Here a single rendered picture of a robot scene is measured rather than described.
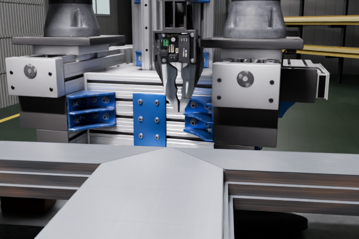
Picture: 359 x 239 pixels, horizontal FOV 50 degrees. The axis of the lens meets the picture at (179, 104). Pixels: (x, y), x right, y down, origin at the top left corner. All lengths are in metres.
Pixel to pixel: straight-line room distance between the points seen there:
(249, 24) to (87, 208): 0.59
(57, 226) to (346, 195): 0.38
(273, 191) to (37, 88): 0.61
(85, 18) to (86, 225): 0.72
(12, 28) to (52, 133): 4.66
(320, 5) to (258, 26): 8.09
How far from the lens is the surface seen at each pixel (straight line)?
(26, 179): 0.63
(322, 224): 0.85
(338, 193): 0.58
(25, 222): 0.86
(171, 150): 0.63
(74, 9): 1.05
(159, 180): 0.51
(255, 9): 0.90
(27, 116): 1.03
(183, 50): 0.63
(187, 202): 0.46
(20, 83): 0.98
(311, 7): 8.95
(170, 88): 0.69
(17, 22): 5.71
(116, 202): 0.46
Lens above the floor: 1.07
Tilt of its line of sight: 12 degrees down
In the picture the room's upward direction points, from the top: straight up
